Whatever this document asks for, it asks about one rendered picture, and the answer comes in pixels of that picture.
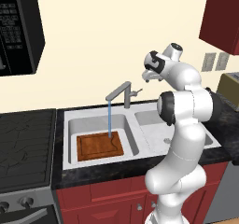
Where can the grey wall outlet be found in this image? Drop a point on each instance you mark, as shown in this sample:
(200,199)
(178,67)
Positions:
(208,62)
(222,61)

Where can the grey cupboard knob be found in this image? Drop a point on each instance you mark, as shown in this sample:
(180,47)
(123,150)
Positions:
(139,207)
(153,204)

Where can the grey dishwasher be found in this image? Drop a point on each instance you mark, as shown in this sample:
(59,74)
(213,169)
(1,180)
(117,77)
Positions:
(224,193)

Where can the brown wooden cutting board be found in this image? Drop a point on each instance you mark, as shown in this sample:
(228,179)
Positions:
(99,146)

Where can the beige toaster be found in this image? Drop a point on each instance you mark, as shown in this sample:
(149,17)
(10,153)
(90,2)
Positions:
(228,89)

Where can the black and grey stove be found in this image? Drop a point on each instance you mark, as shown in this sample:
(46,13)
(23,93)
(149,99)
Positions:
(25,146)

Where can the red drawer front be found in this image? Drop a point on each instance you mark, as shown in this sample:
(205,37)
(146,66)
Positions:
(118,188)

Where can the black microwave oven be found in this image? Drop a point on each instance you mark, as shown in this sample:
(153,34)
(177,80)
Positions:
(17,28)

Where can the red wall cupboard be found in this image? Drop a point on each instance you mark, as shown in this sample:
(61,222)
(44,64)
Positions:
(221,22)

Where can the grey sink faucet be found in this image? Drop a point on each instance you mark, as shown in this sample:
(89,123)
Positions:
(119,90)

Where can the blue water stream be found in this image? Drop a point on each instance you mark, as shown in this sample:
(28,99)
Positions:
(109,118)

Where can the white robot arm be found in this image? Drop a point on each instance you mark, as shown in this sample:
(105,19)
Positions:
(186,134)

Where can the grey stove knob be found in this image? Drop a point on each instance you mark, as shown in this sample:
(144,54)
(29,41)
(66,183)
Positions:
(26,202)
(3,206)

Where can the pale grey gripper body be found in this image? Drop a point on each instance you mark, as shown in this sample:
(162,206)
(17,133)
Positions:
(151,75)

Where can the white double sink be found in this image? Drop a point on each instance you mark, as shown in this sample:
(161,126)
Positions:
(140,131)

